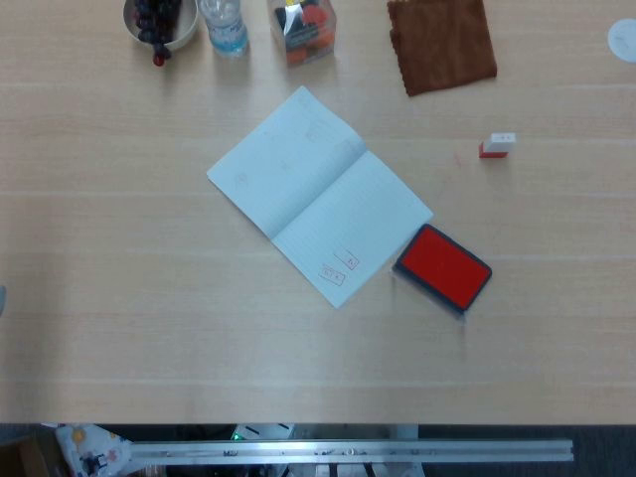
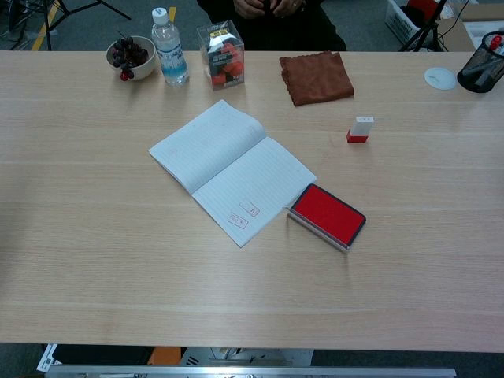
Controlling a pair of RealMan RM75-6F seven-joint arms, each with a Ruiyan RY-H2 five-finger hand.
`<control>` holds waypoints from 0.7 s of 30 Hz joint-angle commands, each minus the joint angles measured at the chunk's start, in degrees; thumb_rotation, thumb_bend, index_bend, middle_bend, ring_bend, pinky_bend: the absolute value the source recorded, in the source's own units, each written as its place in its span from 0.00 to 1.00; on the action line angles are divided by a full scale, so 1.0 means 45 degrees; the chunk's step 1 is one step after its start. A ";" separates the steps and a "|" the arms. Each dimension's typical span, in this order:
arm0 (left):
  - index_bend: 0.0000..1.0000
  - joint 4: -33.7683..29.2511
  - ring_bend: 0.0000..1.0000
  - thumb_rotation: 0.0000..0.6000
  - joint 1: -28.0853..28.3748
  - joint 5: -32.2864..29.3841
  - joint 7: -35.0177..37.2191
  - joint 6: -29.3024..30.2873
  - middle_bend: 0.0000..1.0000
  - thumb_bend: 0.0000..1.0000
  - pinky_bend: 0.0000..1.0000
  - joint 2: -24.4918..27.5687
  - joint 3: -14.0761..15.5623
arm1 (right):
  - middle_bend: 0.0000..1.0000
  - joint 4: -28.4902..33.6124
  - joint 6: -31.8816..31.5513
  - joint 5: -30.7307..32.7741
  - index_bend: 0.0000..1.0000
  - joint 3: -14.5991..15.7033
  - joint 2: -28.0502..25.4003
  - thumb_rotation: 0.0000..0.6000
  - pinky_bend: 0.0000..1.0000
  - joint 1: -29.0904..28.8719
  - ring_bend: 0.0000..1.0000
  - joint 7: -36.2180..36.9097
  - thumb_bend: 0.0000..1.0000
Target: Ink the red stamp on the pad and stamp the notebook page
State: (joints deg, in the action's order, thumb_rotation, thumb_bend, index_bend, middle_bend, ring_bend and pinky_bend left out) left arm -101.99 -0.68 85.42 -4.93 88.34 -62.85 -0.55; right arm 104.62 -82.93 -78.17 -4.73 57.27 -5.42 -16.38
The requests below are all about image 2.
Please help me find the printed paper sheet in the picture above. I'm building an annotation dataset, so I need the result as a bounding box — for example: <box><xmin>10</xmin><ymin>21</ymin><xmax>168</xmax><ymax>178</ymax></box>
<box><xmin>36</xmin><ymin>343</ymin><xmax>64</xmax><ymax>373</ymax></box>

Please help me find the white bowl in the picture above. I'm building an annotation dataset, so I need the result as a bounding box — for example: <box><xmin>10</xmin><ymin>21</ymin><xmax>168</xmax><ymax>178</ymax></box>
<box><xmin>106</xmin><ymin>35</ymin><xmax>158</xmax><ymax>82</ymax></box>

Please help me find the person in black clothes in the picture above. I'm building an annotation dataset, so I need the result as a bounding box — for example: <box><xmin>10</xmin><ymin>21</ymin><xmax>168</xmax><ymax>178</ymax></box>
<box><xmin>196</xmin><ymin>0</ymin><xmax>347</xmax><ymax>52</ymax></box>

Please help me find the white device under table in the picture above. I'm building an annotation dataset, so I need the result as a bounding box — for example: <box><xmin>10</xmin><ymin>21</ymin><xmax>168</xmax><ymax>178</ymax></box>
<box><xmin>179</xmin><ymin>346</ymin><xmax>314</xmax><ymax>368</ymax></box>

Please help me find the clear plastic box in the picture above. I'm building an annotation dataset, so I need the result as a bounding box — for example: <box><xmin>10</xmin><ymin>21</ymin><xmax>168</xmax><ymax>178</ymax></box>
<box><xmin>196</xmin><ymin>19</ymin><xmax>246</xmax><ymax>92</ymax></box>

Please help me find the orange box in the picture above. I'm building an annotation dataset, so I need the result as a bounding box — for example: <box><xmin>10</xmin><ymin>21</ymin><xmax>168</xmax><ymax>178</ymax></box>
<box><xmin>147</xmin><ymin>346</ymin><xmax>182</xmax><ymax>367</ymax></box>

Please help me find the clear water bottle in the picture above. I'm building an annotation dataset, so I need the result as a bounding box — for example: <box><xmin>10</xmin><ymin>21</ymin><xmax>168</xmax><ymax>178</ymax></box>
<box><xmin>151</xmin><ymin>7</ymin><xmax>190</xmax><ymax>87</ymax></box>

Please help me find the cardboard box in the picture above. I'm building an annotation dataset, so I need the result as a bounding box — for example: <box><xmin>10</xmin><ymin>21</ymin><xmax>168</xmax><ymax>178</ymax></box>
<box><xmin>436</xmin><ymin>3</ymin><xmax>504</xmax><ymax>52</ymax></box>

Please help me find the aluminium rail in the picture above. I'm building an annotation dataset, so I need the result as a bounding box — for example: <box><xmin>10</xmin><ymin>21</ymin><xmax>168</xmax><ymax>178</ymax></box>
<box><xmin>45</xmin><ymin>365</ymin><xmax>457</xmax><ymax>378</ymax></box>

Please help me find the brown folded cloth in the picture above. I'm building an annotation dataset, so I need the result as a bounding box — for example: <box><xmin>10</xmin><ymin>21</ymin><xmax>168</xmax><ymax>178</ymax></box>
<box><xmin>279</xmin><ymin>50</ymin><xmax>355</xmax><ymax>107</ymax></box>

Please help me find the black mesh pen holder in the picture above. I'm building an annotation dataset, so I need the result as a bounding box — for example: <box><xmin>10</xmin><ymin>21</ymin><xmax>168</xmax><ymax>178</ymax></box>
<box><xmin>456</xmin><ymin>31</ymin><xmax>504</xmax><ymax>95</ymax></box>

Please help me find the open lined notebook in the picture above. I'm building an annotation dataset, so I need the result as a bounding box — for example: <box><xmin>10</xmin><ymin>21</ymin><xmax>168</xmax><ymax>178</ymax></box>
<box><xmin>148</xmin><ymin>98</ymin><xmax>318</xmax><ymax>249</ymax></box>

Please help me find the white plastic crate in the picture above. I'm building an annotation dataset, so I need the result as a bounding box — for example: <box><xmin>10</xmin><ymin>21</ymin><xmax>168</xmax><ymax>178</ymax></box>
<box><xmin>384</xmin><ymin>0</ymin><xmax>438</xmax><ymax>46</ymax></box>

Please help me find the red ink pad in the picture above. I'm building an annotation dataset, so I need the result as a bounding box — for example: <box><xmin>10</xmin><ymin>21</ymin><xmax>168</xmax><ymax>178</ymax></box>
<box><xmin>286</xmin><ymin>183</ymin><xmax>367</xmax><ymax>254</ymax></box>

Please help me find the black tripod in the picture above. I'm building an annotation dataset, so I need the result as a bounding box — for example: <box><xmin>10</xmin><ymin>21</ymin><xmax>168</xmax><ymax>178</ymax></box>
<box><xmin>398</xmin><ymin>0</ymin><xmax>472</xmax><ymax>53</ymax></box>
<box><xmin>7</xmin><ymin>0</ymin><xmax>132</xmax><ymax>51</ymax></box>

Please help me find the red and white stamp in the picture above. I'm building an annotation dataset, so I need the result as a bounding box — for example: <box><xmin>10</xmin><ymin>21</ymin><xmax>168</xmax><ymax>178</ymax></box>
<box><xmin>346</xmin><ymin>116</ymin><xmax>375</xmax><ymax>145</ymax></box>

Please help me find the dark grape bunch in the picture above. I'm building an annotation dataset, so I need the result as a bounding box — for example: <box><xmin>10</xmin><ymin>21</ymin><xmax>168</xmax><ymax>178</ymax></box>
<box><xmin>112</xmin><ymin>31</ymin><xmax>150</xmax><ymax>83</ymax></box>

